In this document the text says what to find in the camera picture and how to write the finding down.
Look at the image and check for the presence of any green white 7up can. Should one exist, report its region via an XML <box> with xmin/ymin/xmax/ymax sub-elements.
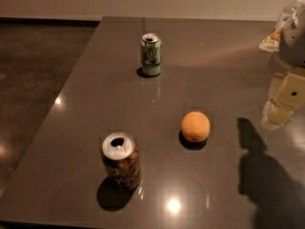
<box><xmin>140</xmin><ymin>32</ymin><xmax>162</xmax><ymax>76</ymax></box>

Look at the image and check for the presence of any brown patterned drink can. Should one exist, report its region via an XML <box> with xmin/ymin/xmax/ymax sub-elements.
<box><xmin>100</xmin><ymin>132</ymin><xmax>140</xmax><ymax>190</ymax></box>

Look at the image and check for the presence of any orange fruit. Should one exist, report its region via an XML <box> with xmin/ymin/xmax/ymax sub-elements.
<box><xmin>181</xmin><ymin>112</ymin><xmax>211</xmax><ymax>142</ymax></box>

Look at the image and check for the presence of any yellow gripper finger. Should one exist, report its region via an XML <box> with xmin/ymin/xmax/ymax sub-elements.
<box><xmin>260</xmin><ymin>68</ymin><xmax>305</xmax><ymax>130</ymax></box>
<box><xmin>258</xmin><ymin>28</ymin><xmax>283</xmax><ymax>52</ymax></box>

